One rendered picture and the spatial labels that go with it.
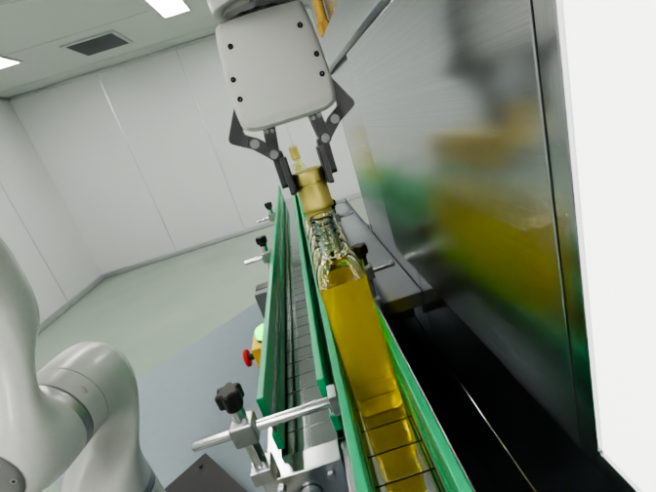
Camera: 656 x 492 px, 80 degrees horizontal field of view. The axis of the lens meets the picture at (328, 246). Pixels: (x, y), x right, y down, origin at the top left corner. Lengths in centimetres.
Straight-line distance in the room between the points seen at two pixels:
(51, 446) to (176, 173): 608
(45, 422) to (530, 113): 59
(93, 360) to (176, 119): 594
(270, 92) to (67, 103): 667
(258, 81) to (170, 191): 626
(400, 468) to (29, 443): 43
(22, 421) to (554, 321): 56
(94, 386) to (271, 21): 53
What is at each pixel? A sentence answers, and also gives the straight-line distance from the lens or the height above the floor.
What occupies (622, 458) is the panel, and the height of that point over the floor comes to 118.
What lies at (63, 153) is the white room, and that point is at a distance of 712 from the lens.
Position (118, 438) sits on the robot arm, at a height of 105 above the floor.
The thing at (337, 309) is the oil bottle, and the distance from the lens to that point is 45.
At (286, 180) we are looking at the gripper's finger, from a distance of 41.
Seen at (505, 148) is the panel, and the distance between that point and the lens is 27.
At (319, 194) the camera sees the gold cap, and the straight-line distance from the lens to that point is 41.
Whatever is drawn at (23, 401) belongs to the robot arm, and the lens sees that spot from 61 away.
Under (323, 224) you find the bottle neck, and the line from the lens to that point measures 42.
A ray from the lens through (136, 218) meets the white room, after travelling 689.
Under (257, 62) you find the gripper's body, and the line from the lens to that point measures 40.
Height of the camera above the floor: 141
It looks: 18 degrees down
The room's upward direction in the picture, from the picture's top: 18 degrees counter-clockwise
